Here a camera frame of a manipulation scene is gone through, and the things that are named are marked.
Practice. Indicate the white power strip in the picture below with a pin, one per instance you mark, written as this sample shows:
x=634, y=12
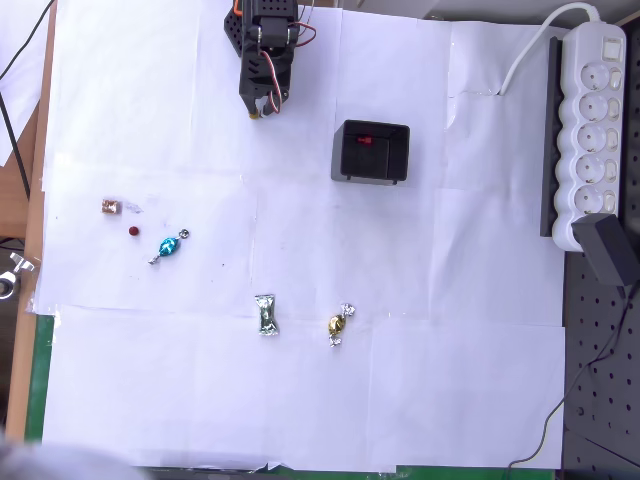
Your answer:
x=590, y=150

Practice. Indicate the silver metal clamp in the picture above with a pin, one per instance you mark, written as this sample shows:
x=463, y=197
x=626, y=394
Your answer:
x=17, y=267

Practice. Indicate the blurred grey object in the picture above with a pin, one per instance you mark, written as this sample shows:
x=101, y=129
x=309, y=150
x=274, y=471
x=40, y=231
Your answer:
x=45, y=460

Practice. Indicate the white paper table cover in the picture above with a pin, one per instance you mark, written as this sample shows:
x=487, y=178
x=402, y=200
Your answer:
x=300, y=380

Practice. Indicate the black power adapter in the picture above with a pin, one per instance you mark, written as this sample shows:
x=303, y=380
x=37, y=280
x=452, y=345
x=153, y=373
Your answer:
x=605, y=250

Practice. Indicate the green cutting mat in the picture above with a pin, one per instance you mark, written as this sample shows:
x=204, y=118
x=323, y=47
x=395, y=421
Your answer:
x=37, y=380

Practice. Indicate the black pegboard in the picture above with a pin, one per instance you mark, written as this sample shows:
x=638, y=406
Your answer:
x=605, y=400

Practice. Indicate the orange wrapped caramel candy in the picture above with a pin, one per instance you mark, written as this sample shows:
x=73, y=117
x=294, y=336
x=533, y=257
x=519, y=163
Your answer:
x=111, y=207

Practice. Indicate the black rail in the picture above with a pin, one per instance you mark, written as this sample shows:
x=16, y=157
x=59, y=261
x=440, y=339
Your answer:
x=550, y=150

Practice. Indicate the blue foil candy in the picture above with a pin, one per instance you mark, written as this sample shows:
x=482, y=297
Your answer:
x=168, y=246

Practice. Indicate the clear wrapper scrap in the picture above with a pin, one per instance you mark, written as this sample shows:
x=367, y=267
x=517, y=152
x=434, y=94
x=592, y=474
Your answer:
x=133, y=207

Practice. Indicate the red plastic block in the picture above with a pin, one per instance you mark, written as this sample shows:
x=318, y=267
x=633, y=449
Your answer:
x=134, y=231

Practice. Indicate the green wrapped candy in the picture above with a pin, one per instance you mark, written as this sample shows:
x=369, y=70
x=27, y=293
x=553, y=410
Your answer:
x=266, y=315

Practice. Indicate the black box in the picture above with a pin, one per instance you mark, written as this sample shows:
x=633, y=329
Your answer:
x=370, y=160

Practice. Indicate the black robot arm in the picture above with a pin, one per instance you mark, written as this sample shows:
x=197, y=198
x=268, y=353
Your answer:
x=272, y=7

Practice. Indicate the gold foil candy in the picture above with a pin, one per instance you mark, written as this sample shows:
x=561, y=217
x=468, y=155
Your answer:
x=337, y=325

